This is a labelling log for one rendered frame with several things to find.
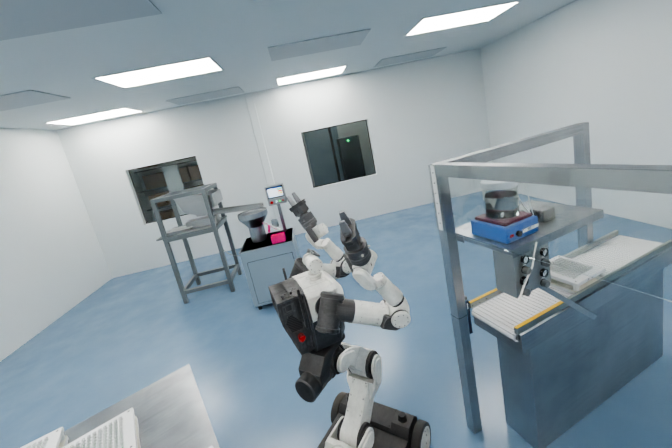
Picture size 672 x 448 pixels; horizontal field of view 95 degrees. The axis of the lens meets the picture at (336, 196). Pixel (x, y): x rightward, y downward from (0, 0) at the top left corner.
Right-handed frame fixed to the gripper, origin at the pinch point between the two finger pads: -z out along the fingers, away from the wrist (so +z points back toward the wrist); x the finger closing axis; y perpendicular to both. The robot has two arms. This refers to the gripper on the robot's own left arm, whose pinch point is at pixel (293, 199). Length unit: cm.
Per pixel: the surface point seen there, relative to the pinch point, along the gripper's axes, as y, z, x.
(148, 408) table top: 95, 43, -53
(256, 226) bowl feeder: -95, -4, -193
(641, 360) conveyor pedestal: -93, 206, 81
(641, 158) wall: -380, 187, 132
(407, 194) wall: -453, 111, -209
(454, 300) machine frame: -20, 93, 39
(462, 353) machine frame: -15, 123, 27
